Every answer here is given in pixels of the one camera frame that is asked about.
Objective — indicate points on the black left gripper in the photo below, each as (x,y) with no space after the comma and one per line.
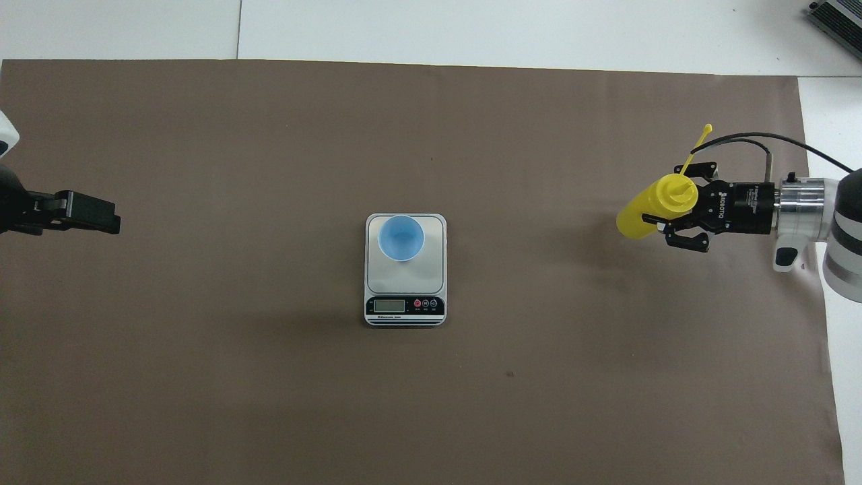
(10,205)

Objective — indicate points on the yellow squeeze bottle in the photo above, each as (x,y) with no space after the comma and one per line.
(650,209)

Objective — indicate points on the silver digital kitchen scale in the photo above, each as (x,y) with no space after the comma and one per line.
(404,283)

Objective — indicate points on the grey metal device box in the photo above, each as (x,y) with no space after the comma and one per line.
(842,20)

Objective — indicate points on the brown paper table mat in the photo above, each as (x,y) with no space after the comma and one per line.
(539,404)

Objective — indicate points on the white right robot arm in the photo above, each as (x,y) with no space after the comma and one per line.
(845,229)

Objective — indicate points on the light blue plastic cup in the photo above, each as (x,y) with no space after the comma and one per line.
(401,237)

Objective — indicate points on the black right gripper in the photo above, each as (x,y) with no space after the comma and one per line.
(741,209)

